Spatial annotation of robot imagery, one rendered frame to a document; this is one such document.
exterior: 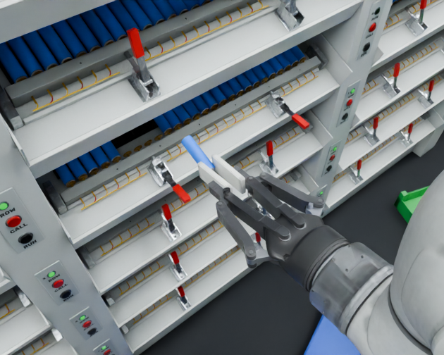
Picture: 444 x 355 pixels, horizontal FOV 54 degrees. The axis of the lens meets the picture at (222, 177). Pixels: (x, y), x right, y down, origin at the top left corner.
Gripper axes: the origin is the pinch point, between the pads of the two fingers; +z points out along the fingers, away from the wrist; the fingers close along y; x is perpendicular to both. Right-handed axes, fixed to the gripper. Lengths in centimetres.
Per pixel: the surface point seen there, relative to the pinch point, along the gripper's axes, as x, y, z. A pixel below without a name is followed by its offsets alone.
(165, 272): 44.0, 5.8, 21.2
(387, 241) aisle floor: 84, -68, 5
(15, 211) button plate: -4.2, 25.0, 9.9
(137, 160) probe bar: 3.7, 5.7, 15.8
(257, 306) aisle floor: 82, -17, 16
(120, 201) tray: 7.7, 11.2, 13.7
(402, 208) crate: 81, -81, 10
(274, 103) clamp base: 5.6, -22.5, 13.2
